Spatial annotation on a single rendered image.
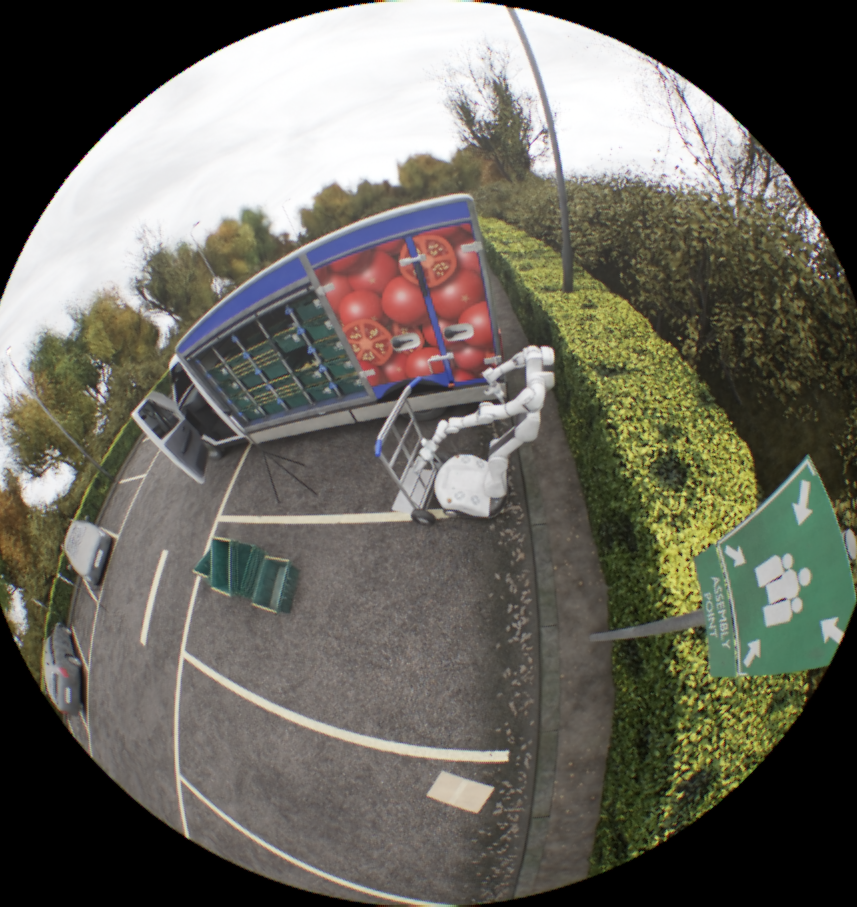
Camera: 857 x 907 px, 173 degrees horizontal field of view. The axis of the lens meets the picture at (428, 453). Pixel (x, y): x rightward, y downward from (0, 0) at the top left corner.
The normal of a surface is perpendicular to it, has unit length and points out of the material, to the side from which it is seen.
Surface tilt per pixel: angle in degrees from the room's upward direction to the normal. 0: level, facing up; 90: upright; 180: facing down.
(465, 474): 0
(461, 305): 90
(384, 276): 90
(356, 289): 90
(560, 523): 7
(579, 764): 7
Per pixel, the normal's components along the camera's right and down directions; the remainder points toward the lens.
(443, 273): -0.05, 0.79
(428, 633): -0.26, -0.61
